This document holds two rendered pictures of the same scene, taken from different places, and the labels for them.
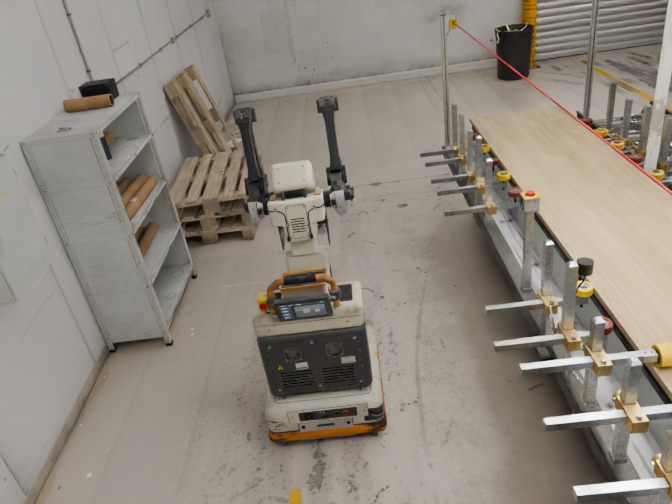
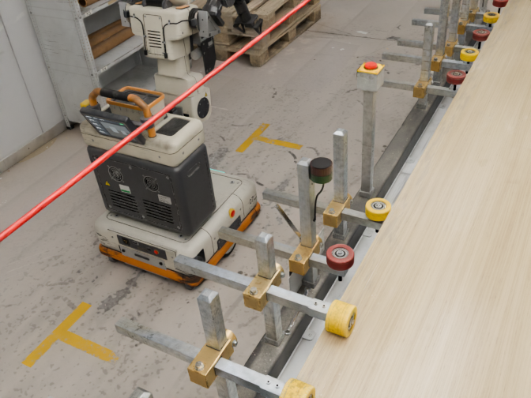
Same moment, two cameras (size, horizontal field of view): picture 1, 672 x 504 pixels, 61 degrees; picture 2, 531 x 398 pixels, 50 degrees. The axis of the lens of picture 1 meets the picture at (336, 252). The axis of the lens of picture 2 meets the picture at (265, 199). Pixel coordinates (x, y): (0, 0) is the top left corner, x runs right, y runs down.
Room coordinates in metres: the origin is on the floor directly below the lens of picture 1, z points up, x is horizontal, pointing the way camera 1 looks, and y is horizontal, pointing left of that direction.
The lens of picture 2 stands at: (0.54, -1.37, 2.03)
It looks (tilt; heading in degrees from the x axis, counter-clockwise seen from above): 37 degrees down; 28
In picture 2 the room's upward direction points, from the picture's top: 6 degrees counter-clockwise
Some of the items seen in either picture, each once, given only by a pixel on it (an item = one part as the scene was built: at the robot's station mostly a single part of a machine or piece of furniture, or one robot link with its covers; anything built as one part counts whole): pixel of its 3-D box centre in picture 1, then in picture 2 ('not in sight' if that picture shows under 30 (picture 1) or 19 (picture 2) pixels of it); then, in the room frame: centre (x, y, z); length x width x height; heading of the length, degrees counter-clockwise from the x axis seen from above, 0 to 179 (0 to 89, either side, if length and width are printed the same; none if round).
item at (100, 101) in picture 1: (88, 103); not in sight; (3.75, 1.42, 1.59); 0.30 x 0.08 x 0.08; 86
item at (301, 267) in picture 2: (569, 335); (306, 253); (1.71, -0.87, 0.85); 0.14 x 0.06 x 0.05; 176
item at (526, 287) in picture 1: (527, 250); (368, 143); (2.25, -0.90, 0.93); 0.05 x 0.05 x 0.45; 86
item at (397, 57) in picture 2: (471, 188); (426, 61); (3.20, -0.90, 0.83); 0.43 x 0.03 x 0.04; 86
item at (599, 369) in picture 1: (596, 357); (264, 285); (1.46, -0.85, 0.95); 0.14 x 0.06 x 0.05; 176
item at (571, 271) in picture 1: (567, 314); (308, 227); (1.74, -0.86, 0.93); 0.04 x 0.04 x 0.48; 86
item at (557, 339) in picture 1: (549, 340); (280, 250); (1.70, -0.78, 0.84); 0.43 x 0.03 x 0.04; 86
